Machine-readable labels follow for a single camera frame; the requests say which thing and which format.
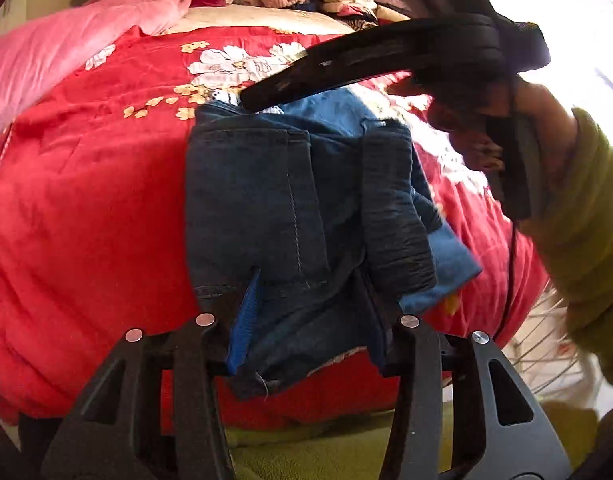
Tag blue denim pants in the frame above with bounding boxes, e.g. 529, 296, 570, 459
185, 89, 481, 400

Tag right forearm green sleeve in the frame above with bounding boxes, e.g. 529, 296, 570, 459
521, 108, 613, 385

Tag right hand red nails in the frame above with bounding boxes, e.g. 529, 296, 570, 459
387, 70, 579, 222

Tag pile of folded clothes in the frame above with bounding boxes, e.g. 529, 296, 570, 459
313, 0, 410, 30

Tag green fleece robe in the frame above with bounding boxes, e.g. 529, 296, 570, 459
225, 106, 613, 480

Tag cream bed sheet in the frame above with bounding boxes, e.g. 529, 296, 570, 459
165, 4, 353, 35

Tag red floral bedspread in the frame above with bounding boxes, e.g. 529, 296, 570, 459
0, 24, 551, 434

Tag pink velvet quilt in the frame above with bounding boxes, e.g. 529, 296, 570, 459
0, 0, 192, 135

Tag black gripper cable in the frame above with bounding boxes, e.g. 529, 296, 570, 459
491, 74, 521, 344

